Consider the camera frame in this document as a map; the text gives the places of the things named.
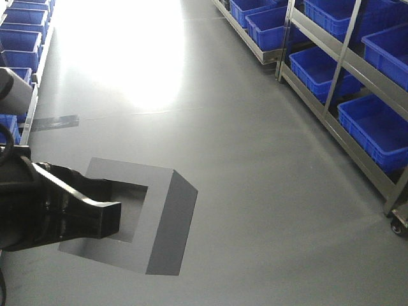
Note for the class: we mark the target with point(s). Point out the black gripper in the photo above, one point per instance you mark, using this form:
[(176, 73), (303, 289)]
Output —
[(43, 203)]

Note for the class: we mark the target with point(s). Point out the gray square base block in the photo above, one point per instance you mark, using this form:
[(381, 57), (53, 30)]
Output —
[(157, 210)]

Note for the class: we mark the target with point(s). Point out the gray cylinder robot part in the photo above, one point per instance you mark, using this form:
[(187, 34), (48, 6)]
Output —
[(15, 93)]

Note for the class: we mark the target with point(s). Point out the steel shelf rack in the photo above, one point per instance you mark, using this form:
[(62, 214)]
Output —
[(347, 61)]

